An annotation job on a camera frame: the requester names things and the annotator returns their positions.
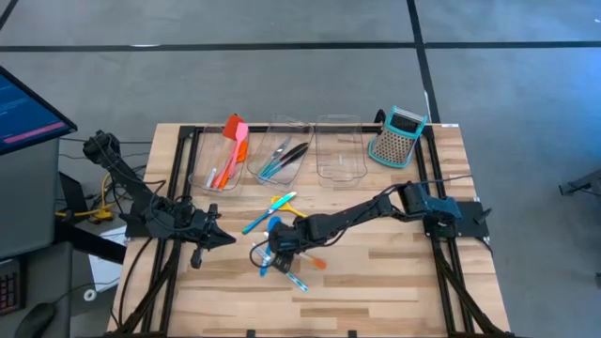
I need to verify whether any teal steel box grater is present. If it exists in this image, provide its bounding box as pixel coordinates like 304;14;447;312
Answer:
367;104;429;169

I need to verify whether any black desk base beam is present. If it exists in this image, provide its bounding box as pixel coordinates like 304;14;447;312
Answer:
54;220;129;264

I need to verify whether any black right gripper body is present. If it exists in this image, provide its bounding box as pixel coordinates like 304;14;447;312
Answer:
267;219;314;275

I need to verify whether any pink silicone spoon spatula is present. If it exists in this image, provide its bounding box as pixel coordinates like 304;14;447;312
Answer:
214;122;250;189

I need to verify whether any black computer mouse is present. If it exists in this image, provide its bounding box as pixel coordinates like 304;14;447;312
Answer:
12;301;57;338

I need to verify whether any yellow cable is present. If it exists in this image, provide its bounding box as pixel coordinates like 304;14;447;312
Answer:
54;173;116;223

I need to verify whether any black keyboard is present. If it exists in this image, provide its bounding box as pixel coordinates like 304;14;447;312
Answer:
0;256;25;316

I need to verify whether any clear plastic bin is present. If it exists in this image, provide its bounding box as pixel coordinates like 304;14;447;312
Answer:
314;114;368;182
246;115;315;189
187;119;254;196

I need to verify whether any iridescent blade knife teal handle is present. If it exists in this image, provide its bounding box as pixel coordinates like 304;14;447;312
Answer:
241;191;299;235

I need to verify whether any knife teal chevron handle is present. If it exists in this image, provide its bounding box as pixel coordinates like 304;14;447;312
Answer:
252;242;310;293

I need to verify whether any black floor stand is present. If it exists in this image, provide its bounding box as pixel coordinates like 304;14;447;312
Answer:
557;167;601;198

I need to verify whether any black knife teal handle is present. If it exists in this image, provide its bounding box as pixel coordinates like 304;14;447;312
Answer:
257;142;310;177
260;147;311;181

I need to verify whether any large orange silicone spoon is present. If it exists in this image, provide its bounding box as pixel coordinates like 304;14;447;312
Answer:
216;139;249;190

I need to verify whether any white paper sheet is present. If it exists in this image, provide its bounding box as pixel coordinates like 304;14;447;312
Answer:
87;224;129;293

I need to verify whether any pink icing spatula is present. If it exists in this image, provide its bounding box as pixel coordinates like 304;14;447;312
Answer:
211;140;239;190

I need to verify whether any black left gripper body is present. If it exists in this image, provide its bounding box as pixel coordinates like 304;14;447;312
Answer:
187;203;220;269

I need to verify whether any blue silicone spoon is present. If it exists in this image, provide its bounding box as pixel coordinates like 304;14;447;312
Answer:
259;215;284;278

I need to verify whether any knife orange gradient handle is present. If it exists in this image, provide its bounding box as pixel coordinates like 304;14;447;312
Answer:
298;253;329;271

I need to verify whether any red spatula wooden handle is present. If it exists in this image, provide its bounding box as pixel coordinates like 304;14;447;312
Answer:
206;113;246;185

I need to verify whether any computer monitor blue screen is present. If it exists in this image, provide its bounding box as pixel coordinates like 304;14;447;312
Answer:
0;65;79;157

